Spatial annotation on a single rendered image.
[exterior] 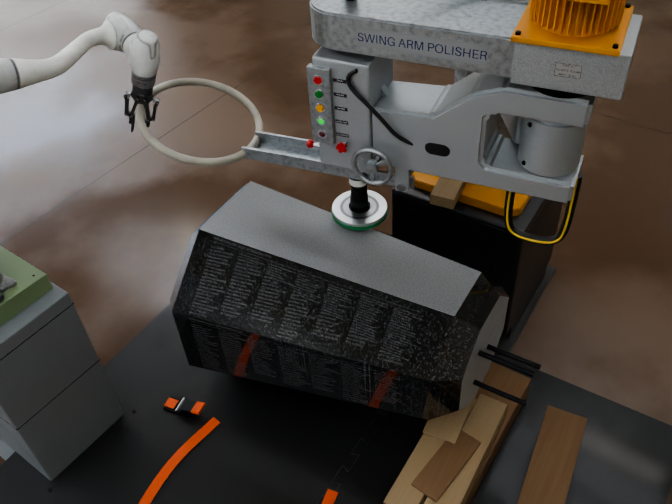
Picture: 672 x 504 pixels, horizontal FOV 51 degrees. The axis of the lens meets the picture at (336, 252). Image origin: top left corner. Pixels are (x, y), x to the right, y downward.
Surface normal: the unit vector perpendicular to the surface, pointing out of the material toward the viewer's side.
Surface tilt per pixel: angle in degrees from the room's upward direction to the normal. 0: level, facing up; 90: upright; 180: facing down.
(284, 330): 45
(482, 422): 0
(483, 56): 90
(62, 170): 0
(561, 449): 0
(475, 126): 90
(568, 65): 90
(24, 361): 90
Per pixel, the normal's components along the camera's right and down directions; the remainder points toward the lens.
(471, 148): -0.40, 0.65
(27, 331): 0.81, 0.37
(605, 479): -0.05, -0.73
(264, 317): -0.37, -0.07
